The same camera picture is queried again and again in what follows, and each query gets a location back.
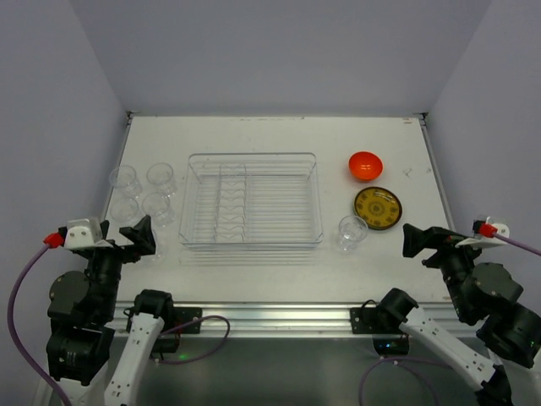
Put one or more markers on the brown patterned plate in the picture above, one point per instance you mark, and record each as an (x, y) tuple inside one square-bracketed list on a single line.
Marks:
[(378, 207)]

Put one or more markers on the clear plastic dish tray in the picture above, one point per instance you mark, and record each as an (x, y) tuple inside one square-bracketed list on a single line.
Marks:
[(283, 201)]

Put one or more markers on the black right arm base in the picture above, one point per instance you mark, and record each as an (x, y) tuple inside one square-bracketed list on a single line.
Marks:
[(387, 339)]

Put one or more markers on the orange plastic bowl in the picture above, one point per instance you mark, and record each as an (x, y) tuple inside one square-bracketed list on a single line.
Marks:
[(365, 166)]

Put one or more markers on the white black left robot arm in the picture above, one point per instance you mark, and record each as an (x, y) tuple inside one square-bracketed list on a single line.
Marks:
[(82, 303)]

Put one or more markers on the clear glass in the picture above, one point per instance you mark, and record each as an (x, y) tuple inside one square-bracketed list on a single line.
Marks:
[(161, 177), (159, 250), (158, 206), (125, 212), (352, 231), (124, 179)]

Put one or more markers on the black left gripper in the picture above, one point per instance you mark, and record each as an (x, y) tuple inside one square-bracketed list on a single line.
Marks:
[(115, 250)]

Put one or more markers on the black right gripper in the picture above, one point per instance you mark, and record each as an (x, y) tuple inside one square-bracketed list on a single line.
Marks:
[(442, 249)]

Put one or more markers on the aluminium mounting rail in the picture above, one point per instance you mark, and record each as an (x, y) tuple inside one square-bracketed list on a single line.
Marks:
[(289, 320)]

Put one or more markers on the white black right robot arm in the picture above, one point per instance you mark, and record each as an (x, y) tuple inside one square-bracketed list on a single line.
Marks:
[(483, 294)]

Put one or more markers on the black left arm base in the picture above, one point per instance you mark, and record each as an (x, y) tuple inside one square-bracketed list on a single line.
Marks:
[(169, 344)]

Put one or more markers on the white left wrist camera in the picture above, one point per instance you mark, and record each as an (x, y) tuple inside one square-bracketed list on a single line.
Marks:
[(86, 234)]

